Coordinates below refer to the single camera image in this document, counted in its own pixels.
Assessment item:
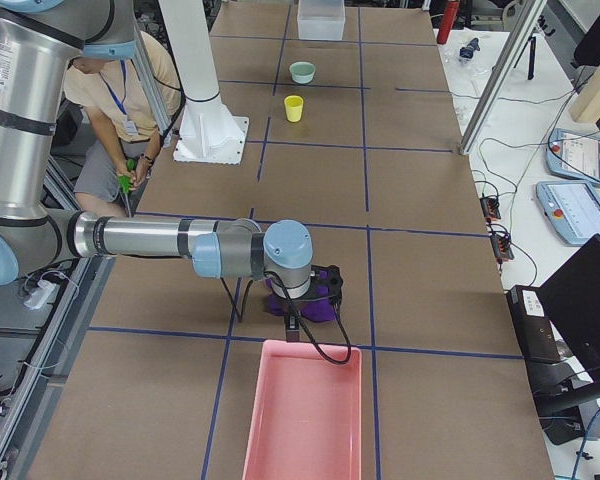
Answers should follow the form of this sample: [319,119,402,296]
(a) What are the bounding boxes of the light green bowl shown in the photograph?
[289,61,316,85]

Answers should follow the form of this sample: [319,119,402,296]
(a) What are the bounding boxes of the blue tool on bench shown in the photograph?
[459,37,480,61]

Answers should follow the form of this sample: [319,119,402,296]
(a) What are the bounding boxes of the upper teach pendant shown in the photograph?
[546,128,600,186]

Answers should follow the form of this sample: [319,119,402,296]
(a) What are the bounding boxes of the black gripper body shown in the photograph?
[272,265,342,314]

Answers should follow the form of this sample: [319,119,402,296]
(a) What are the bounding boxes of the translucent white storage box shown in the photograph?
[297,0,346,41]

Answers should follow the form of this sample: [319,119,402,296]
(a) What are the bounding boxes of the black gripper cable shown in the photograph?
[266,271,354,365]

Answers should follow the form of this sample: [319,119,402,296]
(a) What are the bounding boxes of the pink plastic bin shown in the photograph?
[242,340,362,479]

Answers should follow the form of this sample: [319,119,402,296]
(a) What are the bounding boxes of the black monitor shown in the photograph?
[536,234,600,416]

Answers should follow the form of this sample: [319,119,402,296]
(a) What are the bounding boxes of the aluminium frame post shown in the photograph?
[459,0,547,155]

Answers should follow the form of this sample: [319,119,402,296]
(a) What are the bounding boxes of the green handled tool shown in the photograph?
[117,158,136,217]

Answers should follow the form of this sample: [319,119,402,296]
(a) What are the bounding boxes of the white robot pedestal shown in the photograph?
[159,0,249,165]

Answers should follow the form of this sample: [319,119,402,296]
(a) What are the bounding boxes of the black computer box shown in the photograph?
[506,285,561,364]

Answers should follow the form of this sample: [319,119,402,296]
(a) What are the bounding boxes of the orange connector block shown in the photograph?
[480,196,501,222]

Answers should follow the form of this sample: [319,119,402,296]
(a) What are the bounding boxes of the teach pendant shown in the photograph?
[546,128,600,186]
[535,180,600,246]

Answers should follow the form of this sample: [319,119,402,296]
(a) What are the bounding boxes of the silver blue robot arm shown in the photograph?
[0,1,343,317]

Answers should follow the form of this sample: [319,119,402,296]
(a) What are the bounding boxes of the seated person beige shirt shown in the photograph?
[64,57,162,217]

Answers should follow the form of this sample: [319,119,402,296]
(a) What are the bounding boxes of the red bottle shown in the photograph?
[436,0,460,45]

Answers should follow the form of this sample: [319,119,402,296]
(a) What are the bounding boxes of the yellow plastic cup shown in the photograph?
[284,95,304,123]

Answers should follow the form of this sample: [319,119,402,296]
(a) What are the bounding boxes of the lower teach pendant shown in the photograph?
[535,180,600,246]

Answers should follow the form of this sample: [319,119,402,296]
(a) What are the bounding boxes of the purple cloth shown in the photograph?
[265,280,336,322]

